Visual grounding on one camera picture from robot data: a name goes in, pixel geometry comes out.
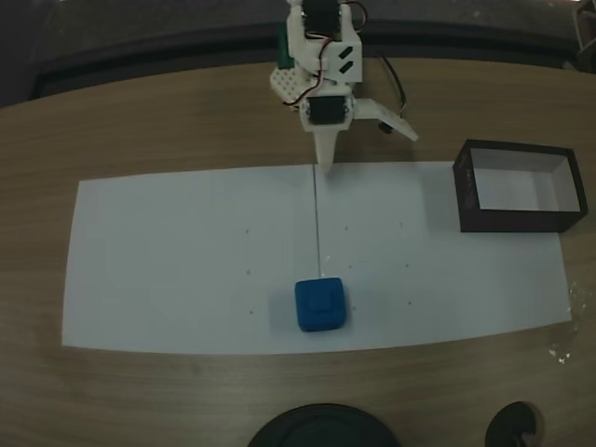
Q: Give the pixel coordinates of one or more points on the black round stand base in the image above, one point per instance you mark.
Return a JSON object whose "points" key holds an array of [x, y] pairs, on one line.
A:
{"points": [[321, 428]]}

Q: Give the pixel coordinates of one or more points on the blue cube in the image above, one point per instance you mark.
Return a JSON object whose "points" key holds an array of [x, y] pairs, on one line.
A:
{"points": [[321, 305]]}

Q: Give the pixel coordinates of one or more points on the white paper sheet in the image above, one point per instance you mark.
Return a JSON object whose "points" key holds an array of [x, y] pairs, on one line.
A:
{"points": [[186, 256], [419, 288]]}

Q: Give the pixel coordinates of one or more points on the green clamp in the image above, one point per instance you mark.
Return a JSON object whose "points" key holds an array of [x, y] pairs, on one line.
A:
{"points": [[283, 51]]}

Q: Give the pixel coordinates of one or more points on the dark brown cardboard box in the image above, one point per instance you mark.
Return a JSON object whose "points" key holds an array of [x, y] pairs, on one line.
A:
{"points": [[507, 221]]}

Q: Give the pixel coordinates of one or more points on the white perforated mount plate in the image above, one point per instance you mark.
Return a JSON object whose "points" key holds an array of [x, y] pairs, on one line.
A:
{"points": [[288, 86]]}

